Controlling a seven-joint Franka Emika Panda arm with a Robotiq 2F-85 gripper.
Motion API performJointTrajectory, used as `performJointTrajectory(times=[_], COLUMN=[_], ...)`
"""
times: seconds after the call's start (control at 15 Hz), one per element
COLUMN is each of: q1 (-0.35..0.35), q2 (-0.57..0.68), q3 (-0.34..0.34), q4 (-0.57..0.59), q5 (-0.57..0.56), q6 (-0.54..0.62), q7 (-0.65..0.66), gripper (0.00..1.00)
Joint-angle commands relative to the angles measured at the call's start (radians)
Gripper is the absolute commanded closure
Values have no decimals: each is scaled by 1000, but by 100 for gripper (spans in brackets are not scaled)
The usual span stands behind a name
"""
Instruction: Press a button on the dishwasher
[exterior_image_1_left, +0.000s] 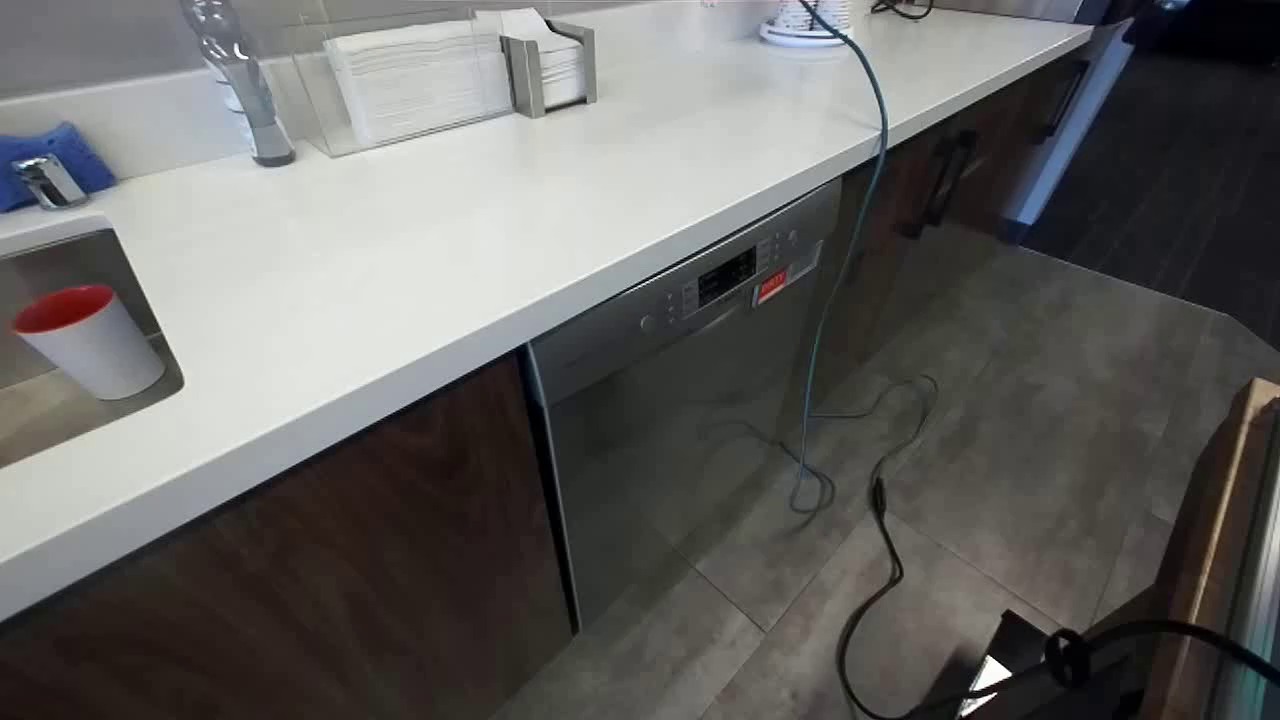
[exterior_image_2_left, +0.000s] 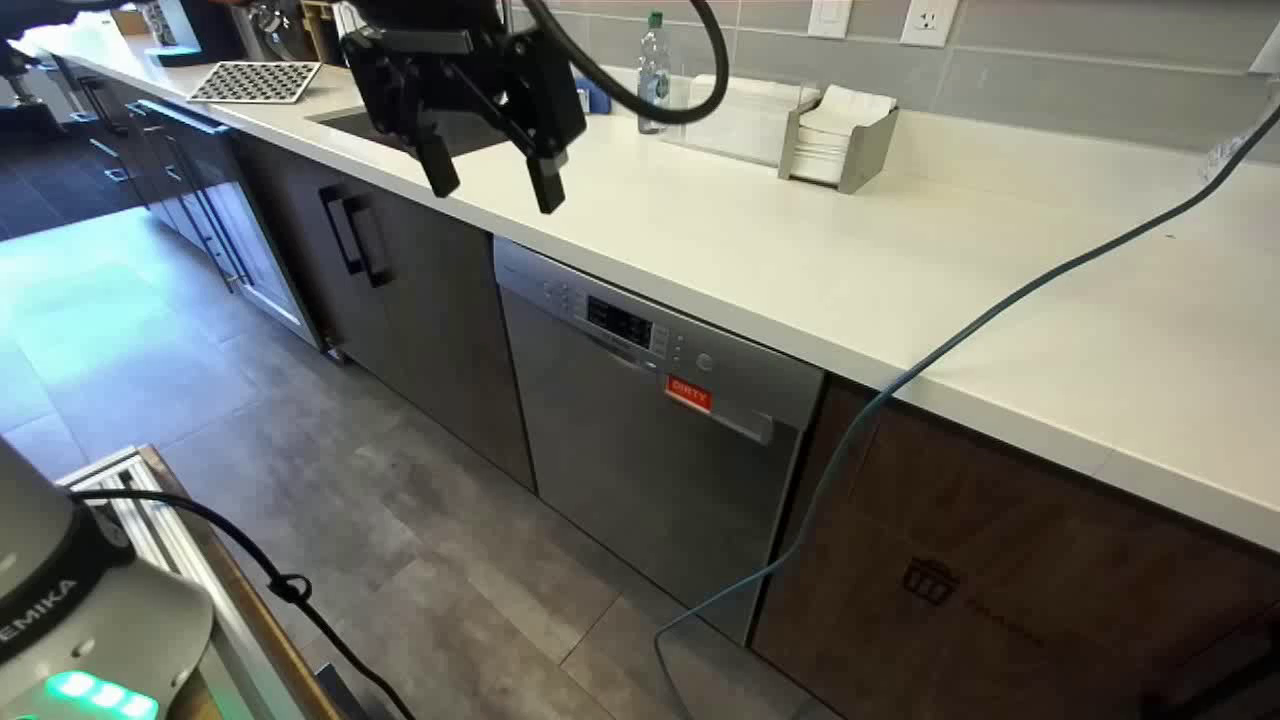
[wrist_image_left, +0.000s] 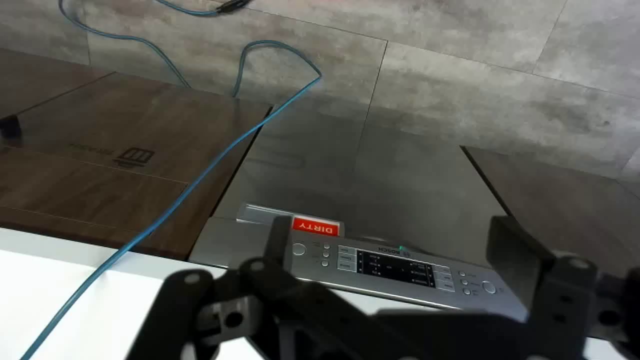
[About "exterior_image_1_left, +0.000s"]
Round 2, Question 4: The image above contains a stainless steel dishwasher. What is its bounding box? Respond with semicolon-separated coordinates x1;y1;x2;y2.
528;183;839;628

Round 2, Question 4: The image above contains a red dirty magnet sign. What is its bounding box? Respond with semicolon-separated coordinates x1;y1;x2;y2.
753;269;810;309

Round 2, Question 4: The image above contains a dark wood left cabinet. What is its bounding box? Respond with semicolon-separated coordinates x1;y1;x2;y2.
0;354;570;720

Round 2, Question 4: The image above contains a metal napkin holder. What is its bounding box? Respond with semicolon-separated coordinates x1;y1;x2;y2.
501;20;597;115

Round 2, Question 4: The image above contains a white round countertop object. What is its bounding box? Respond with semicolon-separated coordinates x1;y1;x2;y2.
760;0;846;46

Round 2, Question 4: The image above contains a chrome tall faucet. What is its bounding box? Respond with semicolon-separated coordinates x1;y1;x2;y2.
178;0;294;168

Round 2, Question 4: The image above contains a white cup red interior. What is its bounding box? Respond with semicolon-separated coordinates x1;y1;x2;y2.
10;282;162;400

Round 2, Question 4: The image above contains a black device on floor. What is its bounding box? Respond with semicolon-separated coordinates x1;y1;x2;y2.
903;606;1280;720

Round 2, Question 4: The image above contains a blue cloth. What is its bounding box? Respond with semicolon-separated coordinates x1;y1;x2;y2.
0;124;117;212

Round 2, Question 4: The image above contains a stainless steel sink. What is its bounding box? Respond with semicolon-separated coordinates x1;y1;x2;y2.
0;226;185;469

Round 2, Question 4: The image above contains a wooden furniture edge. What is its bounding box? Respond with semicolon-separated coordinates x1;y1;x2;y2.
1141;379;1280;720

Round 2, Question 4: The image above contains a black floor cable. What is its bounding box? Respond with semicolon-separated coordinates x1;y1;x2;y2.
742;377;963;720

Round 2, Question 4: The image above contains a grey blue hanging cable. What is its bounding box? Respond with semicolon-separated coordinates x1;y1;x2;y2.
790;0;895;443

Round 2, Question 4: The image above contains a black cabinet handle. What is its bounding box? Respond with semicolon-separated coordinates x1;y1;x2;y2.
903;126;976;238

